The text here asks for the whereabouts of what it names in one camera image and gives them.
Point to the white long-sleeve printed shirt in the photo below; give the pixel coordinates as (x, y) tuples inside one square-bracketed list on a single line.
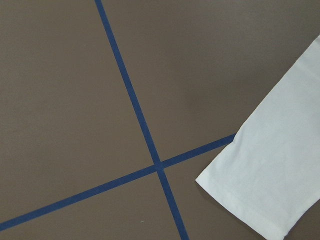
[(269, 175)]

